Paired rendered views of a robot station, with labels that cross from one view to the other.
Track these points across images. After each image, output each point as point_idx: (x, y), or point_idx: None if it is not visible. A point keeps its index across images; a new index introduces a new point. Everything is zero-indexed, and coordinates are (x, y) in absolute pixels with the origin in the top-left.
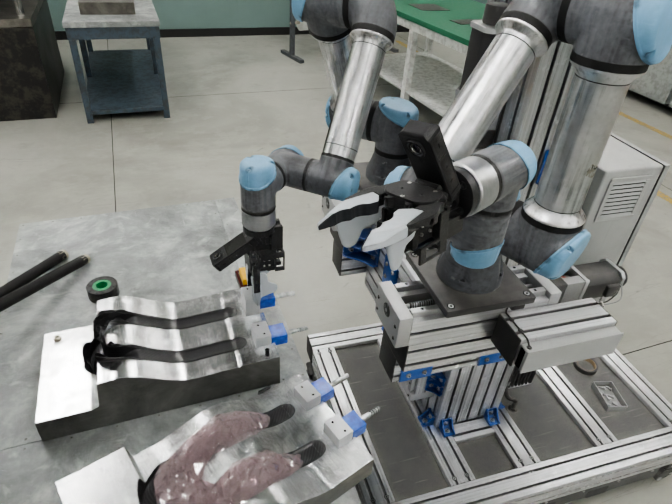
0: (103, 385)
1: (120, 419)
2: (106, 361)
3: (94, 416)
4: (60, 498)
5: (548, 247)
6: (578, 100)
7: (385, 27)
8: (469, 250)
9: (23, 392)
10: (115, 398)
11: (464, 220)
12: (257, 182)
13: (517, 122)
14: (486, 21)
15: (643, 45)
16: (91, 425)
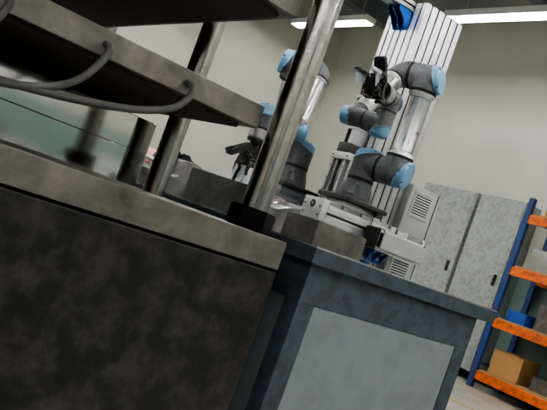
0: (187, 163)
1: (180, 194)
2: (183, 159)
3: (172, 182)
4: (199, 169)
5: (399, 165)
6: (413, 103)
7: (326, 78)
8: (380, 125)
9: None
10: (186, 176)
11: (378, 114)
12: (269, 111)
13: (376, 141)
14: None
15: (435, 82)
16: (167, 188)
